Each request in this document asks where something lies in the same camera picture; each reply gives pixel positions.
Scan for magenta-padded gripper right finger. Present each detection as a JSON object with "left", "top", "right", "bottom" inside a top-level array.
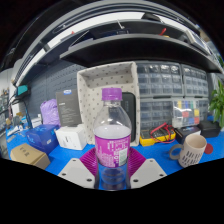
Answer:
[{"left": 128, "top": 147, "right": 168, "bottom": 190}]

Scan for yellow multimeter with red leads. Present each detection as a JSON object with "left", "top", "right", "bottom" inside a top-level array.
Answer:
[{"left": 139, "top": 122, "right": 177, "bottom": 148}]

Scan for small black box blue label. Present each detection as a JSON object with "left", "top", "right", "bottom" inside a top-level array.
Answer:
[{"left": 173, "top": 125, "right": 202, "bottom": 145}]

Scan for black power bank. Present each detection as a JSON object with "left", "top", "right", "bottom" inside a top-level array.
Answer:
[{"left": 120, "top": 92, "right": 137, "bottom": 143}]

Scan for dark grey workbench shelf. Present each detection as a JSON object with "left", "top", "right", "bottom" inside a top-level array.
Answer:
[{"left": 13, "top": 3, "right": 224, "bottom": 86}]

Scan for black case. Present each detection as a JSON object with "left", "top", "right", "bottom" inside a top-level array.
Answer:
[{"left": 141, "top": 13, "right": 164, "bottom": 23}]

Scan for clear compartment box coloured parts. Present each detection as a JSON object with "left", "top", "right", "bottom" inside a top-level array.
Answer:
[{"left": 171, "top": 99, "right": 202, "bottom": 128}]

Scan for white oscilloscope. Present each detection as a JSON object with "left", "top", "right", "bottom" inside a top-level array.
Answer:
[{"left": 184, "top": 29, "right": 213, "bottom": 56}]

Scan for white perforated tray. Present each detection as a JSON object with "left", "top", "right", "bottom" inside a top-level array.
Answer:
[{"left": 76, "top": 61, "right": 141, "bottom": 148}]

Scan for dark grey flat box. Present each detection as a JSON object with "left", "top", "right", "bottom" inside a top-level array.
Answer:
[{"left": 55, "top": 88, "right": 83, "bottom": 128}]

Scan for purple plastic bag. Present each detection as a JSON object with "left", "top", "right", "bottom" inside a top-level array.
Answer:
[{"left": 39, "top": 98, "right": 62, "bottom": 128}]

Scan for green potted plant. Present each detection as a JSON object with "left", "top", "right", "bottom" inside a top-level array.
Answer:
[{"left": 208, "top": 78, "right": 224, "bottom": 129}]

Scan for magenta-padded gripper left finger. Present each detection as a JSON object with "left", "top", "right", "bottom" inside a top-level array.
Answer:
[{"left": 57, "top": 147, "right": 98, "bottom": 190}]

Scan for blue carton box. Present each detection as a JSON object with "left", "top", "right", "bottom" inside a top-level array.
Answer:
[{"left": 25, "top": 124, "right": 60, "bottom": 155}]

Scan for yellow meter with red cable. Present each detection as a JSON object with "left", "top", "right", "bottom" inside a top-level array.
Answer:
[{"left": 158, "top": 27, "right": 172, "bottom": 38}]

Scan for clear bottle purple cap label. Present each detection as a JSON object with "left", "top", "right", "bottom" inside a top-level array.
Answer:
[{"left": 93, "top": 87, "right": 133, "bottom": 192}]

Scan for white carton box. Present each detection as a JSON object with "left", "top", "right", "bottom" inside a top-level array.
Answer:
[{"left": 54, "top": 123, "right": 88, "bottom": 151}]

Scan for flat round red coaster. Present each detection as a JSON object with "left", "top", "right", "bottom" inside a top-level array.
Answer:
[{"left": 203, "top": 143, "right": 214, "bottom": 155}]

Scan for beige mug with dark lettering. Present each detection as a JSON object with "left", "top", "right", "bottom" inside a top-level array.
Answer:
[{"left": 168, "top": 133, "right": 208, "bottom": 169}]

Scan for teal tool holder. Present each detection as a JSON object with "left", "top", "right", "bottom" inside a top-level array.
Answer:
[{"left": 16, "top": 84, "right": 30, "bottom": 97}]

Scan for brown cardboard box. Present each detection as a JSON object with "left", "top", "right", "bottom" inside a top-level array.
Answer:
[{"left": 9, "top": 143, "right": 52, "bottom": 170}]

